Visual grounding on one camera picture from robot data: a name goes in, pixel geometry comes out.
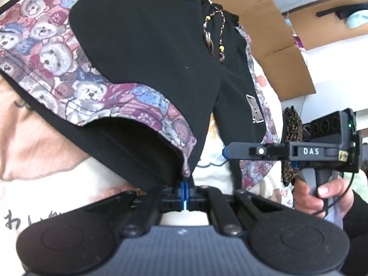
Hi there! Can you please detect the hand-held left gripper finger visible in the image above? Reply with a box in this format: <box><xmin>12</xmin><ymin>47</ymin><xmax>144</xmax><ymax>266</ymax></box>
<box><xmin>185</xmin><ymin>180</ymin><xmax>290</xmax><ymax>237</ymax></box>
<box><xmin>83</xmin><ymin>180</ymin><xmax>186</xmax><ymax>237</ymax></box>

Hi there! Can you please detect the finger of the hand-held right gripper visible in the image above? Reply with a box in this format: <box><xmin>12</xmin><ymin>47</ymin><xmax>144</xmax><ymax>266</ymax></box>
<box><xmin>223</xmin><ymin>142</ymin><xmax>289</xmax><ymax>161</ymax></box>

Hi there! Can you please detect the person's right forearm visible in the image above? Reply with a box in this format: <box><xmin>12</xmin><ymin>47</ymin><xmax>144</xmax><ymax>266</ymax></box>
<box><xmin>342</xmin><ymin>190</ymin><xmax>368</xmax><ymax>276</ymax></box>

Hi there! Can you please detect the person's right hand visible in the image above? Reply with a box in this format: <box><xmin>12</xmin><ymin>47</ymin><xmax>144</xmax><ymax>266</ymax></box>
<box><xmin>293</xmin><ymin>177</ymin><xmax>355</xmax><ymax>218</ymax></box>

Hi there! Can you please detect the leopard print garment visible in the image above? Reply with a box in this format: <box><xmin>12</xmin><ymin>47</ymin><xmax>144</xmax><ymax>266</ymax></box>
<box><xmin>282</xmin><ymin>106</ymin><xmax>304</xmax><ymax>186</ymax></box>

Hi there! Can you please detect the purple refill pouch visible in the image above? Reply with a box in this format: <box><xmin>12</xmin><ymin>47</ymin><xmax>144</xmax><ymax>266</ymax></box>
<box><xmin>293</xmin><ymin>33</ymin><xmax>308</xmax><ymax>64</ymax></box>

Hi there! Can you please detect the teal cloth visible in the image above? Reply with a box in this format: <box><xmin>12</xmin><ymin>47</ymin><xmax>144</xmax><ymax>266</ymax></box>
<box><xmin>346</xmin><ymin>4</ymin><xmax>368</xmax><ymax>29</ymax></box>

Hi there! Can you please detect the large brown cardboard sheet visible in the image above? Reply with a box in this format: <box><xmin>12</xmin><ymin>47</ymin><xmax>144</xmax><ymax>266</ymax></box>
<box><xmin>195</xmin><ymin>0</ymin><xmax>316</xmax><ymax>101</ymax></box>

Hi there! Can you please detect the cream bear-print bed sheet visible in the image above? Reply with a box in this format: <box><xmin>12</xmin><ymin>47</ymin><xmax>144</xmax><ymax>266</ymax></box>
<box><xmin>0</xmin><ymin>63</ymin><xmax>294</xmax><ymax>236</ymax></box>

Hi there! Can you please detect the black hanging garment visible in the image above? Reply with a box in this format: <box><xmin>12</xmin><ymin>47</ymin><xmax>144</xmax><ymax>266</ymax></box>
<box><xmin>316</xmin><ymin>0</ymin><xmax>368</xmax><ymax>19</ymax></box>

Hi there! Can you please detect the black cable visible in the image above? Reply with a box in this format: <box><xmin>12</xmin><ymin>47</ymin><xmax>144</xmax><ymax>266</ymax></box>
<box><xmin>315</xmin><ymin>172</ymin><xmax>355</xmax><ymax>217</ymax></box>

